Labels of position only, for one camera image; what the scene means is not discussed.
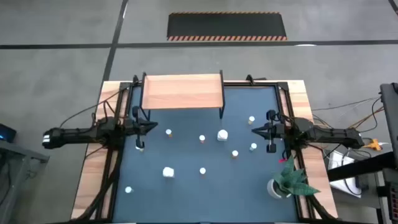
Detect long black arm cable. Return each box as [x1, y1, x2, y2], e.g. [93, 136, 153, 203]
[58, 88, 130, 129]

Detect green snake plant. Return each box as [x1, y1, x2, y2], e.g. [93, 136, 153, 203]
[272, 154, 322, 198]

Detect wooden shelf black frame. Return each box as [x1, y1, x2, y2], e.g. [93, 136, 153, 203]
[139, 70, 226, 119]

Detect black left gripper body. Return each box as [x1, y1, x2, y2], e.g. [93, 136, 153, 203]
[125, 106, 147, 149]

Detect dark grey monitor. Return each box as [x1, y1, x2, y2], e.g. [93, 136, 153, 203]
[379, 82, 398, 156]

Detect yellow power plug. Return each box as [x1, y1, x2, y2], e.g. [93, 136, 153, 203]
[362, 138, 382, 152]

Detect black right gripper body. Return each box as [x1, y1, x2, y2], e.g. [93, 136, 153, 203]
[266, 110, 285, 153]

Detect white box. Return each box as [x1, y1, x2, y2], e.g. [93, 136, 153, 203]
[328, 149, 364, 199]

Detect white plant pot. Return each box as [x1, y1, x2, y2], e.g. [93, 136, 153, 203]
[266, 179, 292, 200]

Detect black side desk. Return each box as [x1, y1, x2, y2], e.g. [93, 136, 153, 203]
[326, 151, 398, 183]

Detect grey metal table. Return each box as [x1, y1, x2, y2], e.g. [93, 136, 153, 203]
[0, 139, 50, 224]

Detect thin black cable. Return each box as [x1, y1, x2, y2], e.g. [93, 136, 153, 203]
[310, 96, 382, 112]

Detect black hazard-striped floor mat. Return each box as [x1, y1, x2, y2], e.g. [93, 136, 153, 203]
[166, 11, 288, 42]

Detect blue grey table mat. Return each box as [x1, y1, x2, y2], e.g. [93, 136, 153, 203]
[112, 86, 299, 223]

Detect black equipment rack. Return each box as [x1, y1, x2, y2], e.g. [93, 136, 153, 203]
[384, 182, 398, 224]

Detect orange cable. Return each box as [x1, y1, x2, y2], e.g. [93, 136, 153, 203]
[348, 105, 385, 130]

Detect black metal table frame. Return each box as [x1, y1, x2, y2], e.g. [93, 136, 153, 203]
[71, 74, 338, 224]

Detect black device blue light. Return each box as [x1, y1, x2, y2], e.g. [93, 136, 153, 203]
[0, 123, 17, 143]

